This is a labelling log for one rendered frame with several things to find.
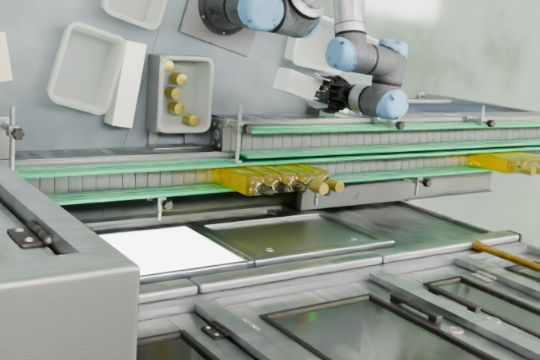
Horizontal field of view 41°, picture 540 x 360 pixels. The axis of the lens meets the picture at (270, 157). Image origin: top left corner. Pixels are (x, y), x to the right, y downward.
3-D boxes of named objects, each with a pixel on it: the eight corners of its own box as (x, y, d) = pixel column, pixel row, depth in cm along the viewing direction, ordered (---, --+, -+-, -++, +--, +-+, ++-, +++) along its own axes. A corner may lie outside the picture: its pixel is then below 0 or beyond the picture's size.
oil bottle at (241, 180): (212, 181, 218) (250, 198, 201) (213, 162, 217) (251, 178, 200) (228, 180, 221) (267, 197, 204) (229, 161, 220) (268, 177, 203)
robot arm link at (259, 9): (228, -19, 209) (253, -16, 198) (267, -10, 217) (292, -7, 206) (221, 23, 211) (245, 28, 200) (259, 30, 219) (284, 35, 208)
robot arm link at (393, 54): (383, 36, 172) (374, 83, 173) (416, 43, 178) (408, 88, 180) (362, 34, 178) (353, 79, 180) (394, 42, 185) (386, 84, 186)
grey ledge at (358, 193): (284, 203, 247) (304, 212, 238) (286, 178, 245) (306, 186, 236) (471, 186, 301) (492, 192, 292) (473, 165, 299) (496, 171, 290)
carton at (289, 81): (279, 67, 203) (291, 69, 198) (340, 91, 217) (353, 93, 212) (272, 87, 203) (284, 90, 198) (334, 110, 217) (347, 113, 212)
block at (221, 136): (208, 148, 222) (220, 152, 217) (210, 117, 221) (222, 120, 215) (218, 147, 224) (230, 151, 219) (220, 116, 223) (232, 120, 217)
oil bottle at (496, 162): (466, 164, 282) (527, 179, 259) (468, 149, 280) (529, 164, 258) (476, 163, 285) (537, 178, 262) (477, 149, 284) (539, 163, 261)
